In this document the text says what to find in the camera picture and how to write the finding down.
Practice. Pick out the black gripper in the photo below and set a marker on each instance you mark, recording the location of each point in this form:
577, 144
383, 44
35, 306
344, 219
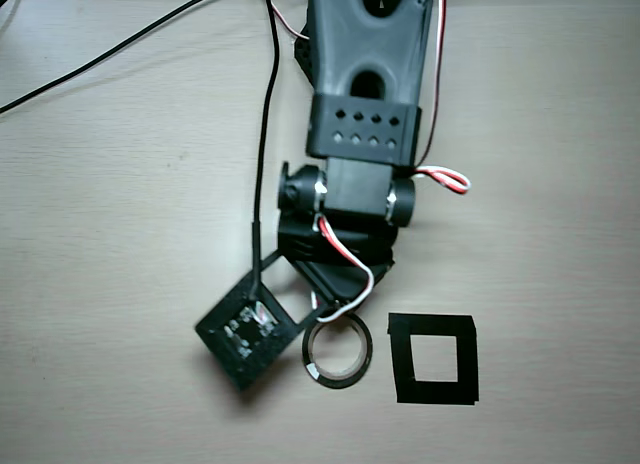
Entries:
336, 284

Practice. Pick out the black tape roll white core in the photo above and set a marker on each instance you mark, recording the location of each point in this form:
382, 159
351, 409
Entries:
369, 351

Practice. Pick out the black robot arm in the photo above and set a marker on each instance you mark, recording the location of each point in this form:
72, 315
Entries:
370, 39

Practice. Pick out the black tape square target frame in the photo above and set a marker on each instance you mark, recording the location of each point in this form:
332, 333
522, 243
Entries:
400, 364

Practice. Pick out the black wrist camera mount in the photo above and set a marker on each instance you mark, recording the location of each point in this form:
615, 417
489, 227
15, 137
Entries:
235, 354

